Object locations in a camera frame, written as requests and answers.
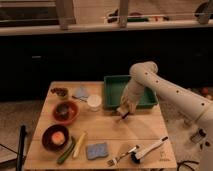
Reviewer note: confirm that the orange toy food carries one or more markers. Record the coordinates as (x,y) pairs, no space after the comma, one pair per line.
(58,138)

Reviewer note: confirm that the orange bowl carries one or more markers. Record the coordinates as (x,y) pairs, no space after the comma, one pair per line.
(65,112)

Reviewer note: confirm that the white plastic cup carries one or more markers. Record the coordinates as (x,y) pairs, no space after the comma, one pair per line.
(94,102)

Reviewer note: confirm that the blue cloth piece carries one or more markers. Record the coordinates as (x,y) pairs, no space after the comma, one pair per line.
(81,93)

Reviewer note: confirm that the blue sponge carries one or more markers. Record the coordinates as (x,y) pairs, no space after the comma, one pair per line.
(94,151)

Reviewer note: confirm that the dark toy grapes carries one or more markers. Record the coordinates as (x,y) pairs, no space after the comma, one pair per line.
(61,92)

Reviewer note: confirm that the yellow toy vegetable stick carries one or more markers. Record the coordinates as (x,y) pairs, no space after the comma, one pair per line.
(78,145)

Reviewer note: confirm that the dark red bowl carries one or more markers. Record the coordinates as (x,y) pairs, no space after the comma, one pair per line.
(47,137)

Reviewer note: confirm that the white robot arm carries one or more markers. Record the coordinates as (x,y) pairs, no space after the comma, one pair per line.
(196,107)

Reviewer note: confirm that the black stand pole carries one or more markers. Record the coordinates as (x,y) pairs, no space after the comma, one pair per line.
(21,148)

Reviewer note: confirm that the wooden railing shelf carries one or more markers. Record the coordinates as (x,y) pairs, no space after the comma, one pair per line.
(36,17)

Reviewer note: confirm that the white handled black brush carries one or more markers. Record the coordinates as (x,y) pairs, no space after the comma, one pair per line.
(137,157)

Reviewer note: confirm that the green plastic tray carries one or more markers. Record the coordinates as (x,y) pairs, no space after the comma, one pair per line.
(113,89)

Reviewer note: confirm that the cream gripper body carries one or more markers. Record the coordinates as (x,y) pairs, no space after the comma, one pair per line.
(125,108)

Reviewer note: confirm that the green toy cucumber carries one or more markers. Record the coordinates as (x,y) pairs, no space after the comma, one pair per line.
(66,154)

